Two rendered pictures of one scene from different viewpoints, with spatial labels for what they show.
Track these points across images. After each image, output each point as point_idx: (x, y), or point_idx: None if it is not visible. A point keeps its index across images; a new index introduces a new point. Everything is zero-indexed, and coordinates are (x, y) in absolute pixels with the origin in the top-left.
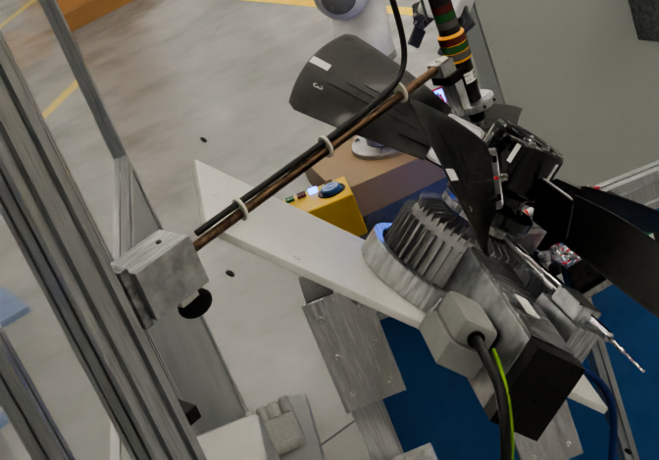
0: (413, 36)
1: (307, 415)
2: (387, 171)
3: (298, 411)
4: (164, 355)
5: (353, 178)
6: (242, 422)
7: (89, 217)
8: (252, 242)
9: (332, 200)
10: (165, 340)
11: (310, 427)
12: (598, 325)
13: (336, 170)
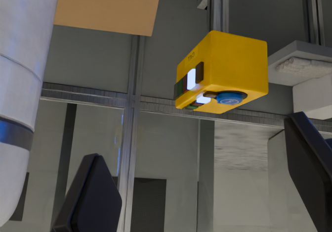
0: (116, 227)
1: (317, 56)
2: None
3: (307, 56)
4: (112, 41)
5: (125, 14)
6: (330, 108)
7: (131, 170)
8: None
9: (252, 100)
10: (84, 32)
11: (328, 58)
12: None
13: (65, 11)
